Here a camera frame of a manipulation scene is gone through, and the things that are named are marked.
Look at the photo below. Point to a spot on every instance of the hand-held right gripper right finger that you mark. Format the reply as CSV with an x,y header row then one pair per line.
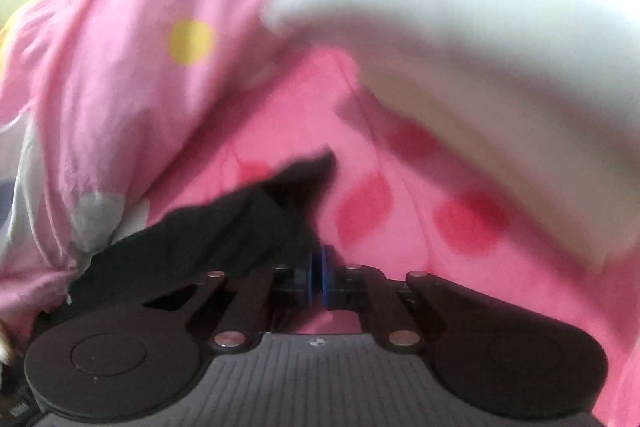
x,y
327,279

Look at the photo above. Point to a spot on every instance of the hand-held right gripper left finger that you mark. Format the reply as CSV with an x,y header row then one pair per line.
x,y
306,279

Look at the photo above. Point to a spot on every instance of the black printed t-shirt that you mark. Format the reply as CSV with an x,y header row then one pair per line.
x,y
225,227

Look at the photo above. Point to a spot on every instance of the pink fleece leaf-print blanket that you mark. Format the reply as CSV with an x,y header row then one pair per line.
x,y
400,207

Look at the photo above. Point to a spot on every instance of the pink floral duvet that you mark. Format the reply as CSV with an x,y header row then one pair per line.
x,y
125,82

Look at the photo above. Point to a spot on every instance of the pale pink folded garment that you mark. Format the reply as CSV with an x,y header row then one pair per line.
x,y
475,32

